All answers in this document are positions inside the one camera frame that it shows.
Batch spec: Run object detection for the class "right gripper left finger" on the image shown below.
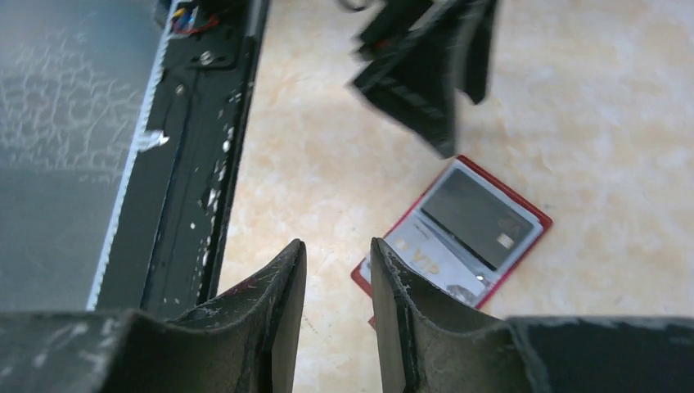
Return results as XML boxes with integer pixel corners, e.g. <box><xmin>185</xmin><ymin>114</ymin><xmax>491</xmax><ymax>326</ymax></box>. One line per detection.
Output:
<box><xmin>1</xmin><ymin>239</ymin><xmax>307</xmax><ymax>392</ymax></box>

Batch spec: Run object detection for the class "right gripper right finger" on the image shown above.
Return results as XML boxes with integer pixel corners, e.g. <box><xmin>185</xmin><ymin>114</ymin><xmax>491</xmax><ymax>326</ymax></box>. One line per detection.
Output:
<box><xmin>370</xmin><ymin>238</ymin><xmax>693</xmax><ymax>392</ymax></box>

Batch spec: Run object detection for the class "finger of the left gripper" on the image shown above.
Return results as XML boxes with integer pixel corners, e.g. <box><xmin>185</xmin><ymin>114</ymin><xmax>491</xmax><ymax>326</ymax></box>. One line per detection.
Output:
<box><xmin>351</xmin><ymin>1</ymin><xmax>456</xmax><ymax>158</ymax></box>
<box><xmin>458</xmin><ymin>0</ymin><xmax>498</xmax><ymax>105</ymax></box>

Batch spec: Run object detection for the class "silver VIP card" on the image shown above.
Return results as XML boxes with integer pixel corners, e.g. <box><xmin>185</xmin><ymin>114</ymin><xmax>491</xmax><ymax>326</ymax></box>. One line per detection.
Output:
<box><xmin>383</xmin><ymin>216</ymin><xmax>486</xmax><ymax>307</ymax></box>

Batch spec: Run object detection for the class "black chip card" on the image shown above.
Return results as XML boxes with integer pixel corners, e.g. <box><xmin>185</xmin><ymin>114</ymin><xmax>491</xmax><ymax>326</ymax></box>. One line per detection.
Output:
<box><xmin>421</xmin><ymin>169</ymin><xmax>536</xmax><ymax>271</ymax></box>

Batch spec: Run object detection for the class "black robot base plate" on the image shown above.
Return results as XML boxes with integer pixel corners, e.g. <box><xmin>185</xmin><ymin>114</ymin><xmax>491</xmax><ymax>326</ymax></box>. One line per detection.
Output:
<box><xmin>87</xmin><ymin>1</ymin><xmax>270</xmax><ymax>318</ymax></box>

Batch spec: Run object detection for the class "aluminium frame rail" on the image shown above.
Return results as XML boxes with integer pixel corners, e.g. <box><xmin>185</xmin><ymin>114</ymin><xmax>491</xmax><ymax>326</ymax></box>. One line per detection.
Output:
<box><xmin>83</xmin><ymin>0</ymin><xmax>180</xmax><ymax>313</ymax></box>

